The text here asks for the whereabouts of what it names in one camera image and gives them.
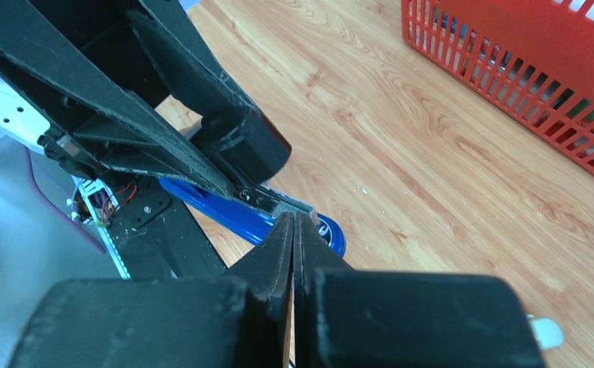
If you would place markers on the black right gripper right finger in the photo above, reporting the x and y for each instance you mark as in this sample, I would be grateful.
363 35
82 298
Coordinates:
350 318

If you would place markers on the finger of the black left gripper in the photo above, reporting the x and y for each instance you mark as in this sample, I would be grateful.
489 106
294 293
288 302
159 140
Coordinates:
21 51
185 63

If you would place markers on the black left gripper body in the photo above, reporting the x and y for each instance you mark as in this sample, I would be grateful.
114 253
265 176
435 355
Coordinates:
108 77

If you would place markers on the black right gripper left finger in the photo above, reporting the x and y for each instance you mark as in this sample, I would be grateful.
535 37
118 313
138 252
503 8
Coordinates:
240 318

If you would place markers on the blue and black stapler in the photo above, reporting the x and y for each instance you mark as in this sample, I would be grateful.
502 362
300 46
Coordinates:
249 153

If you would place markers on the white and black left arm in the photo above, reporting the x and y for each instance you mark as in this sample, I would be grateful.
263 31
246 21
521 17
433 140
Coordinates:
2 106

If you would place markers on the grey and white stapler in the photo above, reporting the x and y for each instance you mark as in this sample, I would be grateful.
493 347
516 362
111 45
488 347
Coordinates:
547 332

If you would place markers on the red plastic shopping basket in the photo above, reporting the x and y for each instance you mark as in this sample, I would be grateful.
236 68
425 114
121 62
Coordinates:
532 59

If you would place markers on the white slotted cable duct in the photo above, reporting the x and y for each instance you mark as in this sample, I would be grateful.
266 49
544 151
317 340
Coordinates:
93 194

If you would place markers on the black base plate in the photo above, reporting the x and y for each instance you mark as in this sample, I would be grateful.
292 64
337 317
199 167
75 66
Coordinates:
153 235

